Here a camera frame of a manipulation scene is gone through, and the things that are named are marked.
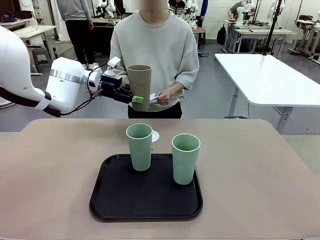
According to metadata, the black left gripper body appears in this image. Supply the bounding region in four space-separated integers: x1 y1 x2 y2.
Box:
99 74 124 100

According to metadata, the brown tall cup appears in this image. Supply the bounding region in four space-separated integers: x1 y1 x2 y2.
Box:
126 64 153 112

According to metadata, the green tall cup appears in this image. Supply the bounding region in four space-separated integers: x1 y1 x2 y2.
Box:
125 123 154 172
171 133 201 186

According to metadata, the person's left forearm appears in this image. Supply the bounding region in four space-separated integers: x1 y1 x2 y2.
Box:
166 81 185 97

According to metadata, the person's left hand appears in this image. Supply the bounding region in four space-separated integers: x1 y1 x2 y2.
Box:
154 89 172 106

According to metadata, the person in beige sweater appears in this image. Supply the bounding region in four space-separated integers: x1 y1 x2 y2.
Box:
109 0 200 119

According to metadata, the bystander in grey top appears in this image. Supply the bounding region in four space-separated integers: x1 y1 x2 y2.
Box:
56 0 100 70

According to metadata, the grey plastic stool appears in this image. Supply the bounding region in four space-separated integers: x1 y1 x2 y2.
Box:
31 47 54 73

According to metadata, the bystander in patterned sweater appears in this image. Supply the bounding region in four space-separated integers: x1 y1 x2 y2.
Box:
168 0 187 20

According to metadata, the white desk with legs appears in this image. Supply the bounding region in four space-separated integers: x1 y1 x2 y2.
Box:
12 24 58 61

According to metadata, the black plastic tray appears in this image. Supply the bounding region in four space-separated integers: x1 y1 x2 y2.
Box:
88 153 204 223

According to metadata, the bystander in blue jacket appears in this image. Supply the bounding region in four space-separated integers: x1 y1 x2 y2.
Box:
195 0 209 28

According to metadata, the black backpack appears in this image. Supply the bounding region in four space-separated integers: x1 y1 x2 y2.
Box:
216 24 227 47

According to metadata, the white cylinder wooden base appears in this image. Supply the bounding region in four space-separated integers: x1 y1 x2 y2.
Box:
0 97 16 111

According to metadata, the large white table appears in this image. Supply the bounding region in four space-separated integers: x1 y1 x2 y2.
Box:
214 52 320 136

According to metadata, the bystander in black shorts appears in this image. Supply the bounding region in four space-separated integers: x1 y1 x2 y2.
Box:
227 0 257 21

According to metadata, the white workbench table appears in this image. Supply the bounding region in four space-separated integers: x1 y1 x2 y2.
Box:
233 27 297 55

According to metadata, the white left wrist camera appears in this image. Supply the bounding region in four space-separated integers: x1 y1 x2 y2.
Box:
104 56 122 77

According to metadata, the thin black camera cable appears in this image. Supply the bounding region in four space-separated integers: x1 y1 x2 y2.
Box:
59 63 111 116

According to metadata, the black left cable sleeve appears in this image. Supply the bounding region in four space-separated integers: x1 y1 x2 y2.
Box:
0 84 62 118

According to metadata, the black camera stand pole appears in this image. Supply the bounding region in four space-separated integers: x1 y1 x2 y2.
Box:
261 0 286 57

